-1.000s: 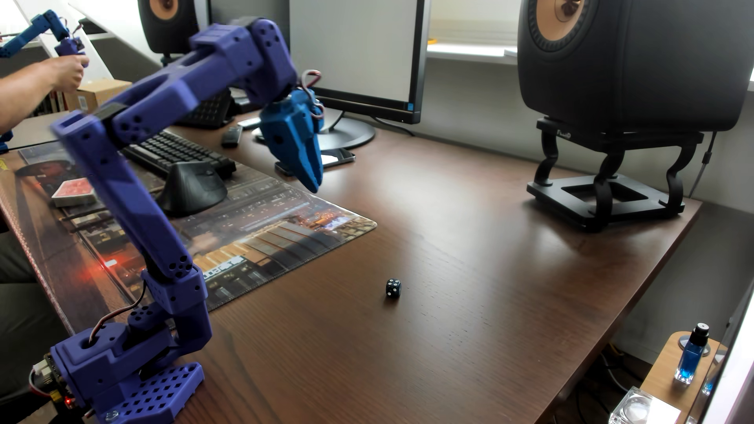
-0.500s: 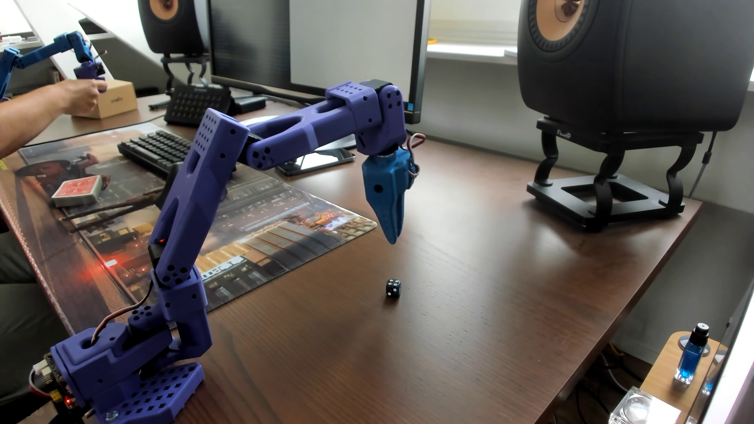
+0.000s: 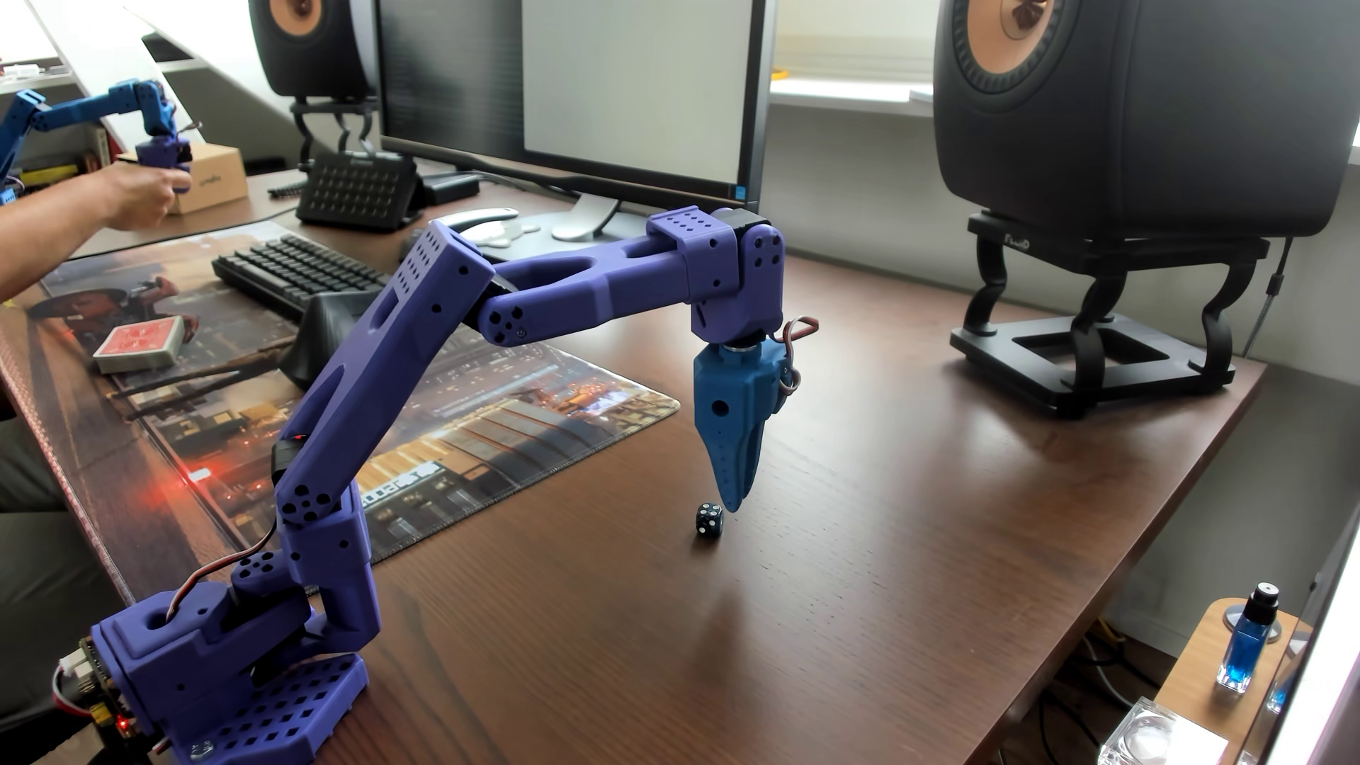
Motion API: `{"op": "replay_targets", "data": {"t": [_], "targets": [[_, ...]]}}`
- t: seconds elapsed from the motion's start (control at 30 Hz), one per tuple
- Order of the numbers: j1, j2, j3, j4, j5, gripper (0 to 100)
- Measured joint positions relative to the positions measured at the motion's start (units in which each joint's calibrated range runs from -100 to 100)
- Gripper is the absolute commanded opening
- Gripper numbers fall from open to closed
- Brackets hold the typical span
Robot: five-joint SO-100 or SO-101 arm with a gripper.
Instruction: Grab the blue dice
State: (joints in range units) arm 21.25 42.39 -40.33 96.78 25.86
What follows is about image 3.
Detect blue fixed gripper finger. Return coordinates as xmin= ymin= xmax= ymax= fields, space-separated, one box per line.
xmin=700 ymin=413 xmax=763 ymax=514

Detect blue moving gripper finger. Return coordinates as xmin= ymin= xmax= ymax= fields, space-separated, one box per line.
xmin=748 ymin=408 xmax=788 ymax=503

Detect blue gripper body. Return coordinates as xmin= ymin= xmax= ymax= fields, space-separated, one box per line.
xmin=693 ymin=338 xmax=794 ymax=423

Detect black vertical mouse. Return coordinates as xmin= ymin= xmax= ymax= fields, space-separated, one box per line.
xmin=278 ymin=289 xmax=400 ymax=392

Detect blue leader arm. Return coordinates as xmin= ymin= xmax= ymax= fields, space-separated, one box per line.
xmin=0 ymin=79 xmax=195 ymax=203

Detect person's right forearm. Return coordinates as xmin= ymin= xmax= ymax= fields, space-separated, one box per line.
xmin=0 ymin=189 xmax=108 ymax=304

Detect person's right hand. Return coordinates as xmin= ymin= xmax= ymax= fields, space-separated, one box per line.
xmin=83 ymin=159 xmax=195 ymax=233

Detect silver monitor stand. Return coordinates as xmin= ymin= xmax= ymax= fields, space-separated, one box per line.
xmin=472 ymin=194 xmax=660 ymax=256

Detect printed city desk mat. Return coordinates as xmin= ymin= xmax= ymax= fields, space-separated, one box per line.
xmin=26 ymin=220 xmax=681 ymax=562

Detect white flat mouse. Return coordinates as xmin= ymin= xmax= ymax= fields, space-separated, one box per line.
xmin=462 ymin=220 xmax=529 ymax=252

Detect white slim remote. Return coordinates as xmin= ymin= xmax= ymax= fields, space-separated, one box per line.
xmin=436 ymin=207 xmax=520 ymax=233

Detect sturdy black speaker stand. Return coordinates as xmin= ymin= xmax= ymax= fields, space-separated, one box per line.
xmin=948 ymin=210 xmax=1272 ymax=419

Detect small black box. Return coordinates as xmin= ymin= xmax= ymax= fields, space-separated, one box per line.
xmin=419 ymin=170 xmax=482 ymax=206

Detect black computer monitor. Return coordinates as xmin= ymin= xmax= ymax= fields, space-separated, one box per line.
xmin=372 ymin=0 xmax=777 ymax=208

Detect black keyboard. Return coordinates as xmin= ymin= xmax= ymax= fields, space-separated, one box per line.
xmin=210 ymin=234 xmax=389 ymax=323

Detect clear glass cube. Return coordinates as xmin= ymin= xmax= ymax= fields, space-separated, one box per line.
xmin=1097 ymin=696 xmax=1230 ymax=765

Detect thin black speaker stand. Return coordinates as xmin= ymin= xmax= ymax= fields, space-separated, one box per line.
xmin=289 ymin=98 xmax=380 ymax=171

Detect wooden side shelf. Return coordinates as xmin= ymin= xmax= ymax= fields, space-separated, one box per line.
xmin=1155 ymin=598 xmax=1303 ymax=765

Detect large black speaker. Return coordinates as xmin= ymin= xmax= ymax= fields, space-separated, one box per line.
xmin=933 ymin=0 xmax=1360 ymax=240

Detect blue liquid bottle black cap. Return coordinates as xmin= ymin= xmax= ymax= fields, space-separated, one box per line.
xmin=1216 ymin=582 xmax=1281 ymax=694

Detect dark wooden stick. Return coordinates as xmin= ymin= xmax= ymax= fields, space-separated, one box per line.
xmin=130 ymin=363 xmax=293 ymax=421

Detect small-looking black speaker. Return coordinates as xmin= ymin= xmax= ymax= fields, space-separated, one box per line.
xmin=247 ymin=0 xmax=375 ymax=102

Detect small cardboard box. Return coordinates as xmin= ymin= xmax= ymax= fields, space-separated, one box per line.
xmin=117 ymin=143 xmax=249 ymax=216

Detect red card deck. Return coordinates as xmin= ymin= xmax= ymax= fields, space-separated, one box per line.
xmin=90 ymin=315 xmax=187 ymax=375

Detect white panel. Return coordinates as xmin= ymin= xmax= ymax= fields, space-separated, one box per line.
xmin=1237 ymin=499 xmax=1360 ymax=765

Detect robot controller board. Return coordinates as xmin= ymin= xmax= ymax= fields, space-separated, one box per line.
xmin=53 ymin=637 xmax=140 ymax=742

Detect white slanted beam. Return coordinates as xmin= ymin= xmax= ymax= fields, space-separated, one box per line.
xmin=26 ymin=0 xmax=203 ymax=152

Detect gripper servo wires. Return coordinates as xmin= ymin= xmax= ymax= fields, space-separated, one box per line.
xmin=770 ymin=315 xmax=820 ymax=397

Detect black speaker cable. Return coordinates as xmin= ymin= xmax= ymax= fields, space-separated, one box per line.
xmin=1241 ymin=236 xmax=1296 ymax=357

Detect brown base servo cable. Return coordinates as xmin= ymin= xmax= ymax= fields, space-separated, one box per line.
xmin=164 ymin=518 xmax=280 ymax=624

